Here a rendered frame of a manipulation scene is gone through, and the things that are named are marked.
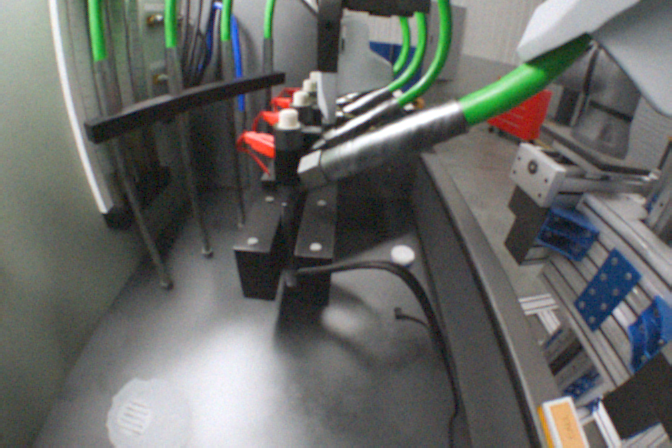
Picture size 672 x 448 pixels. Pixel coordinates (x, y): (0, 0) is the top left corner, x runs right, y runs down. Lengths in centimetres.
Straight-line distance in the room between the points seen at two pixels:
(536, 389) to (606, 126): 59
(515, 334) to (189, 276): 45
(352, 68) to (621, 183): 76
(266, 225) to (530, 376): 30
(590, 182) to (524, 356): 52
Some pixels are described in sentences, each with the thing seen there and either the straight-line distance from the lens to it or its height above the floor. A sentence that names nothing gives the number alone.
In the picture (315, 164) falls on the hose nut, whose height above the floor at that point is 111.
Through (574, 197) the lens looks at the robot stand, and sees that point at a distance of 75.
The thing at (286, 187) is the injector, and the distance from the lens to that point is 28.
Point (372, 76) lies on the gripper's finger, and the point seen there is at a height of 114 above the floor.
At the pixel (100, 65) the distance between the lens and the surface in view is 34.
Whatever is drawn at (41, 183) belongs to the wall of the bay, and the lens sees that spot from 40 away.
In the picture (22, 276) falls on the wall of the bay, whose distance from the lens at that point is 40.
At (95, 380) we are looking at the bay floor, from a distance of 45.
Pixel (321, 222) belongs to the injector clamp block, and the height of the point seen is 98.
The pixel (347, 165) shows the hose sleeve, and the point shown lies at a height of 111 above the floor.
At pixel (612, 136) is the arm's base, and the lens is 77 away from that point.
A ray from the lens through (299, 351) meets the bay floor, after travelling 39.
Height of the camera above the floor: 118
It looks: 32 degrees down
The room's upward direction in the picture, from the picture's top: 5 degrees clockwise
